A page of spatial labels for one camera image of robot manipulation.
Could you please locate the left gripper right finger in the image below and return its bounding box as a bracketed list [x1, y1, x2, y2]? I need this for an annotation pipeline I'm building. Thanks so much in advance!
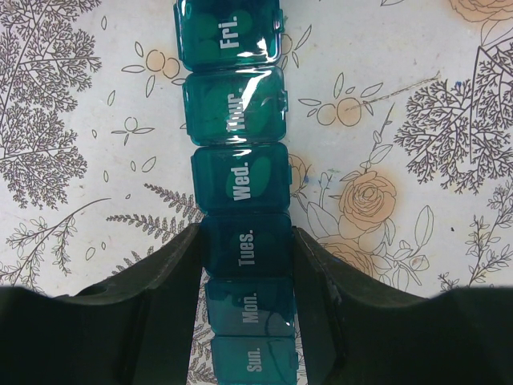
[293, 228, 512, 384]

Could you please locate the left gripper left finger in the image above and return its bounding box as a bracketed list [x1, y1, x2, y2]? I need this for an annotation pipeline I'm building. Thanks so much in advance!
[1, 225, 202, 384]

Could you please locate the teal weekly pill organizer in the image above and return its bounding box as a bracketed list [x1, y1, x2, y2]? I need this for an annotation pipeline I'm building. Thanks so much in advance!
[173, 1, 298, 384]

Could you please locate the floral tablecloth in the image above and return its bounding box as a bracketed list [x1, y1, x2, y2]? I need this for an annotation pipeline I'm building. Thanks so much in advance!
[1, 1, 512, 384]

